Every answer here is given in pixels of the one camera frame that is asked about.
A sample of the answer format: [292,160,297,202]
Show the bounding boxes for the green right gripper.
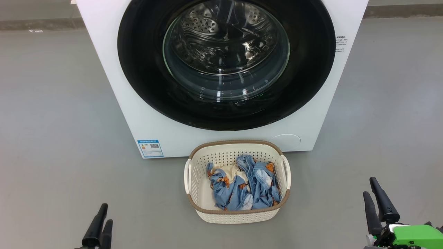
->
[363,177,443,249]

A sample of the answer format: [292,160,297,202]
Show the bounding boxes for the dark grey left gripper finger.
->
[82,203,108,248]
[100,219,113,249]

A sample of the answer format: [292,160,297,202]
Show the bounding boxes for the blue patterned garment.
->
[206,155,282,211]

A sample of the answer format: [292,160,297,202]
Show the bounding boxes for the cream garment with black print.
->
[212,164,250,184]

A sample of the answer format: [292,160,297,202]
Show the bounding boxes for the black-rimmed glass washer door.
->
[117,0,336,131]

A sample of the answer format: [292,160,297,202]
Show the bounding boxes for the white front-load washing machine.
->
[75,0,369,159]

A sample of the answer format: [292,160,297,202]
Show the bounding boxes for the stainless steel washing machine drum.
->
[163,0,290,101]

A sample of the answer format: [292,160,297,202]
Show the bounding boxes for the blue energy label sticker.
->
[137,139,164,158]

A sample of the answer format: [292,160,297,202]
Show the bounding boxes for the cream basket with brown rim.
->
[184,140,291,224]

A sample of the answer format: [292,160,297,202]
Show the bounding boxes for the round white filter cover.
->
[269,134,301,151]

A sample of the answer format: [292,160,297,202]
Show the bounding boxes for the small black text sticker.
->
[335,35,349,53]

